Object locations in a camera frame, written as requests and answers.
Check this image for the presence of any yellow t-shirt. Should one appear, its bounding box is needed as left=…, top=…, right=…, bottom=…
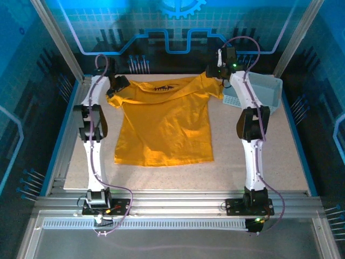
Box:
left=106, top=72, right=226, bottom=167

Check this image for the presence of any grey-blue perforated plastic basket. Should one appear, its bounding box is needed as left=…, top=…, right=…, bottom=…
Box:
left=222, top=70, right=284, bottom=115

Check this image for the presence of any black controller box with LEDs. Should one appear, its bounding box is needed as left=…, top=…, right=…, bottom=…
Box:
left=245, top=217, right=264, bottom=235

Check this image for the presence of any grey metal lower shelf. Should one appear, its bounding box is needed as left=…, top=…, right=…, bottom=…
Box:
left=16, top=212, right=342, bottom=259

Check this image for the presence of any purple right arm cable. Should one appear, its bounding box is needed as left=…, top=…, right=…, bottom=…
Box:
left=222, top=36, right=286, bottom=235

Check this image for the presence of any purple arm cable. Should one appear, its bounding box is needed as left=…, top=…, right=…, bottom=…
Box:
left=222, top=36, right=286, bottom=235
left=87, top=53, right=135, bottom=237

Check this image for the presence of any aluminium side rail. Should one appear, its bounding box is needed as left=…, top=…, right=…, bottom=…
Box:
left=45, top=74, right=94, bottom=196

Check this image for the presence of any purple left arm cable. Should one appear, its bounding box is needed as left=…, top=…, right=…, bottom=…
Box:
left=87, top=53, right=135, bottom=237

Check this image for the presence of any aluminium frame post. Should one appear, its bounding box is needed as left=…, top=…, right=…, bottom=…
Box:
left=30, top=0, right=86, bottom=82
left=274, top=0, right=326, bottom=78

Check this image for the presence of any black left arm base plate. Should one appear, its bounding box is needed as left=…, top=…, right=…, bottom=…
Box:
left=82, top=198, right=130, bottom=216

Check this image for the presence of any aluminium frame beam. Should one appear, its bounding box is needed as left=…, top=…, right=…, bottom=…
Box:
left=34, top=188, right=324, bottom=218

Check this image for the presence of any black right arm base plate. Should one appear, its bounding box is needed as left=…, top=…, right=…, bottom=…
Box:
left=225, top=198, right=275, bottom=216

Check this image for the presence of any grey slotted cable duct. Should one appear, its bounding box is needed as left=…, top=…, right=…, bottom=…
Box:
left=42, top=217, right=249, bottom=230

